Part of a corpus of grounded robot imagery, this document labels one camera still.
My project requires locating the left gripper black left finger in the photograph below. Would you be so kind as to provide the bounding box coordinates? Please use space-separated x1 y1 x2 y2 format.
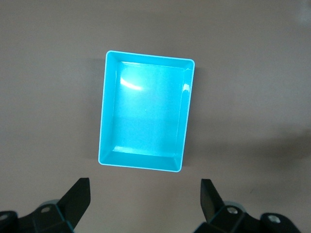
0 178 91 233

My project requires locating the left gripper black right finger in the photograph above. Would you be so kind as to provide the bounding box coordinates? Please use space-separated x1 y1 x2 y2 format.
194 179 301 233

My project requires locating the blue plastic box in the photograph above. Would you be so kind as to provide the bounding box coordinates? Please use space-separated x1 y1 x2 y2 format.
98 50 196 172

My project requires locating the brown table cover mat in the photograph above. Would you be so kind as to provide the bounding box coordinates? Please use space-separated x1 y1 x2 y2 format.
0 0 311 233

